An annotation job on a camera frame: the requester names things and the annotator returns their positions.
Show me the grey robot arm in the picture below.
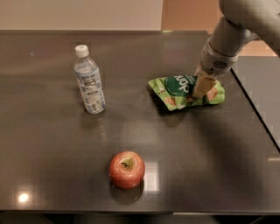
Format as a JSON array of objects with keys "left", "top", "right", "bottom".
[{"left": 192, "top": 0, "right": 280, "bottom": 98}]

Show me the clear plastic water bottle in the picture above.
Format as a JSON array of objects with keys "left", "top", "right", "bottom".
[{"left": 73, "top": 45, "right": 106, "bottom": 114}]

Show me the green rice chip bag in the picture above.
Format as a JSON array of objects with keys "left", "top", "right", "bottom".
[{"left": 149, "top": 75, "right": 225, "bottom": 111}]

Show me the red apple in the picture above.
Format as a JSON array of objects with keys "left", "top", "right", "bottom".
[{"left": 108, "top": 151, "right": 145, "bottom": 190}]

